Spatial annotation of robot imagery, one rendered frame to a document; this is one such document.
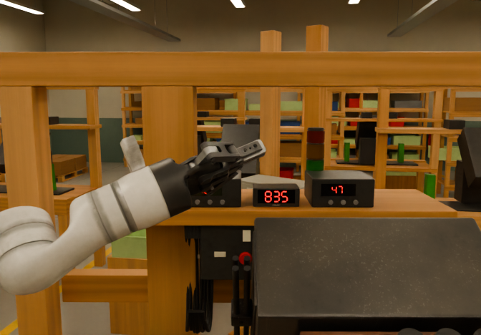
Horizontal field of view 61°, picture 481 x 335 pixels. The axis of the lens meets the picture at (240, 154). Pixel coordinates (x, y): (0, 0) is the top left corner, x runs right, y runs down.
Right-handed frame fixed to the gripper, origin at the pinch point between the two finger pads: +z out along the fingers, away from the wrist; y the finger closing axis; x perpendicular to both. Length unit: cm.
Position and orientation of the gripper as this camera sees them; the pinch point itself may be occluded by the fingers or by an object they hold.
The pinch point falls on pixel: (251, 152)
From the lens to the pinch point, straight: 58.5
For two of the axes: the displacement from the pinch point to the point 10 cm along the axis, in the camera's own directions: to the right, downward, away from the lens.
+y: 0.8, -4.6, -8.8
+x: -4.7, -8.0, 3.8
